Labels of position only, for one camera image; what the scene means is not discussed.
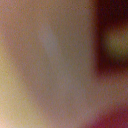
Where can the red bowl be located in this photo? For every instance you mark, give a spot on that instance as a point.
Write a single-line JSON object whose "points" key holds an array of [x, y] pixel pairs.
{"points": [[111, 120]]}

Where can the pink mug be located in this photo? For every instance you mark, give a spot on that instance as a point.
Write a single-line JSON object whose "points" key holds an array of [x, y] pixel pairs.
{"points": [[50, 63]]}

